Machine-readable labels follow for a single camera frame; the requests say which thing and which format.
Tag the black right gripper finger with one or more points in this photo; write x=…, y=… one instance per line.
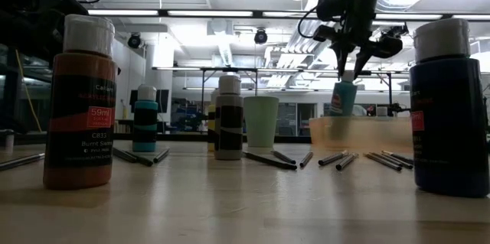
x=363, y=60
x=342, y=56

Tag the large teal paint bottle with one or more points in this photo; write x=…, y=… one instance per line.
x=343, y=98

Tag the small burnt sienna paint bottle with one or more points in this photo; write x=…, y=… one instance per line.
x=80, y=121

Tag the small dark blue paint bottle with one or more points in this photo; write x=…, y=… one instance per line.
x=448, y=140

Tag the small grey paint bottle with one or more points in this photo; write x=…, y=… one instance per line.
x=229, y=121

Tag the small teal paint bottle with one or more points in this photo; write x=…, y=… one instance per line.
x=145, y=121

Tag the small yellow paint bottle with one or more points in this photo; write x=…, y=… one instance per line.
x=211, y=121

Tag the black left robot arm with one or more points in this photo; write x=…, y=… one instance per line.
x=15, y=3

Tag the black ceiling spotlight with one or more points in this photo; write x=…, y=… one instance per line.
x=398, y=30

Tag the orange translucent plastic bin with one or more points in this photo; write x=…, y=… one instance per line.
x=383, y=133

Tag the long ceiling light strip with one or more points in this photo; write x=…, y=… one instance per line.
x=122, y=12

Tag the pale green plastic cup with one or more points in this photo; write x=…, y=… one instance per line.
x=261, y=121

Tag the orange-bristled dark paintbrush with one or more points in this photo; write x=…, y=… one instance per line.
x=122, y=154

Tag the blue storage bins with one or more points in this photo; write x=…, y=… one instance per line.
x=187, y=116

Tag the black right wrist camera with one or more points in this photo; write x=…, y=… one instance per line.
x=331, y=5

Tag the black ceiling camera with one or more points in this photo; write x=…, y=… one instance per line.
x=134, y=40
x=260, y=36

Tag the small white post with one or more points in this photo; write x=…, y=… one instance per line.
x=9, y=142

